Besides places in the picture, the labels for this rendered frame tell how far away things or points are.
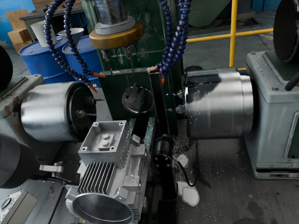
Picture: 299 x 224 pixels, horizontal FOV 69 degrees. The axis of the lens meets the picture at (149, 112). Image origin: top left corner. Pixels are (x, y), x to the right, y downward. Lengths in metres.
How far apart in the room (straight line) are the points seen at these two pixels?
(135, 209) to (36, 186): 0.61
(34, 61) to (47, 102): 1.87
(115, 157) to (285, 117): 0.48
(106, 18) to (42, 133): 0.48
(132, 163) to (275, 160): 0.48
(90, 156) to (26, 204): 0.21
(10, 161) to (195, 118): 0.51
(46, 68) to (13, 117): 1.79
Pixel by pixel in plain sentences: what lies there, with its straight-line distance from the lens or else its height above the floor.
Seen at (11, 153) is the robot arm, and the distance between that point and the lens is 0.37.
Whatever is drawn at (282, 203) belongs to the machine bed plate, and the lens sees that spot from 0.87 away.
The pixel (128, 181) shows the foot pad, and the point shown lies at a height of 1.08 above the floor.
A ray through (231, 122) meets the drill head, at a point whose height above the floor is 1.06.
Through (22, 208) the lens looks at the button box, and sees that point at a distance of 0.67.
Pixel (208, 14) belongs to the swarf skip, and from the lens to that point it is 4.83.
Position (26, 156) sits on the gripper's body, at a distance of 0.41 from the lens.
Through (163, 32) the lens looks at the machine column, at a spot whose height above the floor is 1.25.
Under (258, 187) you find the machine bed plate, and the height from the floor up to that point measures 0.80.
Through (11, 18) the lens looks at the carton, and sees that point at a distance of 7.09.
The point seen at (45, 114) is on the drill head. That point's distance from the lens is 0.87.
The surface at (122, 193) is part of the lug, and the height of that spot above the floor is 1.09.
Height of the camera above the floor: 1.51
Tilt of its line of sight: 35 degrees down
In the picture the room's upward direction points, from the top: 12 degrees counter-clockwise
